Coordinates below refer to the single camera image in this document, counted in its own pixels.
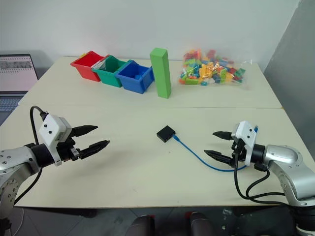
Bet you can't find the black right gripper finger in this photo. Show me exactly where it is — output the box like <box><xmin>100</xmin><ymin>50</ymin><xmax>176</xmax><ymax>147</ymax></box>
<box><xmin>212</xmin><ymin>131</ymin><xmax>233</xmax><ymax>142</ymax></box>
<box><xmin>204</xmin><ymin>149</ymin><xmax>233</xmax><ymax>166</ymax></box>

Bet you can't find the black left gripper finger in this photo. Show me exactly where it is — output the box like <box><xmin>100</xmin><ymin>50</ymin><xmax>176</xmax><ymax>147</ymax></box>
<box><xmin>78</xmin><ymin>140</ymin><xmax>111</xmax><ymax>160</ymax></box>
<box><xmin>71</xmin><ymin>125</ymin><xmax>99</xmax><ymax>138</ymax></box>

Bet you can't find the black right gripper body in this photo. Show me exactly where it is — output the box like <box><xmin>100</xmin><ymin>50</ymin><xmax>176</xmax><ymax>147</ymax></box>
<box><xmin>230</xmin><ymin>137</ymin><xmax>247</xmax><ymax>166</ymax></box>

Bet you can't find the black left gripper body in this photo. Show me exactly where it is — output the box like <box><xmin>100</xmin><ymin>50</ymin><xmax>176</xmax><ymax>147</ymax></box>
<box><xmin>55</xmin><ymin>137</ymin><xmax>82</xmax><ymax>163</ymax></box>

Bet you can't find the small black box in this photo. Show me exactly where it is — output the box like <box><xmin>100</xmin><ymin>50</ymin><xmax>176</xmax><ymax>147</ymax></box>
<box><xmin>156</xmin><ymin>125</ymin><xmax>176</xmax><ymax>144</ymax></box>

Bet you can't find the green plastic bin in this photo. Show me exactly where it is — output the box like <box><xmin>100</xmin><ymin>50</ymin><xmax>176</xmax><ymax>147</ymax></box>
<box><xmin>92</xmin><ymin>55</ymin><xmax>127</xmax><ymax>88</ymax></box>

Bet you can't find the red plastic bin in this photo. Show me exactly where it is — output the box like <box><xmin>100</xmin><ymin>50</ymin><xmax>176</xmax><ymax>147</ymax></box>
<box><xmin>70</xmin><ymin>50</ymin><xmax>107</xmax><ymax>83</ymax></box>

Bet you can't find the clear bag of colourful bricks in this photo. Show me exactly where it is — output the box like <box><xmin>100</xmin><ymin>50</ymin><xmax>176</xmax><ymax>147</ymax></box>
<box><xmin>178</xmin><ymin>48</ymin><xmax>254</xmax><ymax>90</ymax></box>

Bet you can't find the blue plastic bin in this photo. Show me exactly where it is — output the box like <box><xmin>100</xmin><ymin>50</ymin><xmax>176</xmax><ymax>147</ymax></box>
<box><xmin>114</xmin><ymin>59</ymin><xmax>155</xmax><ymax>95</ymax></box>

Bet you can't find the clear plastic wrapper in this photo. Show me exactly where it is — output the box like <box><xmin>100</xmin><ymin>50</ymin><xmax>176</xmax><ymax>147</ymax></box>
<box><xmin>92</xmin><ymin>57</ymin><xmax>109</xmax><ymax>72</ymax></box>

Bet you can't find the dark rounded shape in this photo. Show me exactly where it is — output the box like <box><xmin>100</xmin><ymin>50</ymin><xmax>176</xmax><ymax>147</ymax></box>
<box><xmin>188</xmin><ymin>211</ymin><xmax>215</xmax><ymax>236</ymax></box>
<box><xmin>131</xmin><ymin>214</ymin><xmax>156</xmax><ymax>236</ymax></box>

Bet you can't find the tall green block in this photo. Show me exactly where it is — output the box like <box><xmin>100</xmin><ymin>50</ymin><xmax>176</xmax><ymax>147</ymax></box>
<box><xmin>149</xmin><ymin>47</ymin><xmax>172</xmax><ymax>100</ymax></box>

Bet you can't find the open laptop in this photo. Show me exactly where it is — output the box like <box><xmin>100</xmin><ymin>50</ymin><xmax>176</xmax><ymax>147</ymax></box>
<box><xmin>0</xmin><ymin>54</ymin><xmax>39</xmax><ymax>121</ymax></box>

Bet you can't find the grey partition panel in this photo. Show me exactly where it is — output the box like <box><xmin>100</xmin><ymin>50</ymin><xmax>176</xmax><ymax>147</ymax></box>
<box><xmin>261</xmin><ymin>0</ymin><xmax>315</xmax><ymax>158</ymax></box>

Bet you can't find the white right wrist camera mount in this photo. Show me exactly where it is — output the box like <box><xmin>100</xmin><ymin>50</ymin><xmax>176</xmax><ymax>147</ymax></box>
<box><xmin>232</xmin><ymin>120</ymin><xmax>259</xmax><ymax>166</ymax></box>

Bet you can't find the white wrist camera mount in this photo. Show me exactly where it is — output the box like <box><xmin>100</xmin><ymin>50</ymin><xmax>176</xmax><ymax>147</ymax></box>
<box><xmin>38</xmin><ymin>114</ymin><xmax>73</xmax><ymax>167</ymax></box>
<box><xmin>232</xmin><ymin>120</ymin><xmax>259</xmax><ymax>166</ymax></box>

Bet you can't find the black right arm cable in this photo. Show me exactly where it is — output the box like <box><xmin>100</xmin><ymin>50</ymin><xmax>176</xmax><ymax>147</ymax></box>
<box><xmin>233</xmin><ymin>139</ymin><xmax>287</xmax><ymax>206</ymax></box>

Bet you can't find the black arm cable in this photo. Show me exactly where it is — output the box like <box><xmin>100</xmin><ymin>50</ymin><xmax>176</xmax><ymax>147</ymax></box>
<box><xmin>14</xmin><ymin>105</ymin><xmax>49</xmax><ymax>206</ymax></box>
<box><xmin>233</xmin><ymin>139</ymin><xmax>287</xmax><ymax>206</ymax></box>

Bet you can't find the blue cable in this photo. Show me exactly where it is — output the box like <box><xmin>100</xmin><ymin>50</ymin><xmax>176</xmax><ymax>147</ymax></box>
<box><xmin>172</xmin><ymin>134</ymin><xmax>248</xmax><ymax>172</ymax></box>

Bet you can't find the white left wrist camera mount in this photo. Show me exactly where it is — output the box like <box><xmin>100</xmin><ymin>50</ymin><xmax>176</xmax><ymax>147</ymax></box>
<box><xmin>38</xmin><ymin>114</ymin><xmax>73</xmax><ymax>167</ymax></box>

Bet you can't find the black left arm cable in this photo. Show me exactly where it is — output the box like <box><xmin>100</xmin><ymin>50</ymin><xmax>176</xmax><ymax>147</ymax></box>
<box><xmin>14</xmin><ymin>105</ymin><xmax>49</xmax><ymax>206</ymax></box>

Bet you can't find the thin white cable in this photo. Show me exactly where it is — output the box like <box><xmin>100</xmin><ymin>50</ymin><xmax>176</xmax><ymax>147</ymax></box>
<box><xmin>14</xmin><ymin>208</ymin><xmax>26</xmax><ymax>236</ymax></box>

